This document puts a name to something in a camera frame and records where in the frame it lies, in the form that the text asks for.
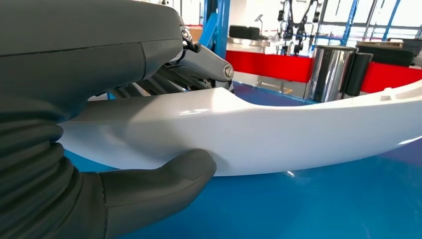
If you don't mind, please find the black case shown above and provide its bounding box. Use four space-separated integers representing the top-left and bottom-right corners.
229 25 261 41
356 38 422 67

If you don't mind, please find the white desk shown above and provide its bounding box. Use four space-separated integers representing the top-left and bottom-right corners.
226 35 288 55

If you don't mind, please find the red barrier belt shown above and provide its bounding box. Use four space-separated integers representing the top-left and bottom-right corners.
225 50 422 94

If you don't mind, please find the black background robot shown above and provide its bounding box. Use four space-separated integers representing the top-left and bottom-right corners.
278 0 325 56

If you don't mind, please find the chrome barrier post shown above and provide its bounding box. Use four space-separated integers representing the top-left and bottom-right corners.
305 45 374 104

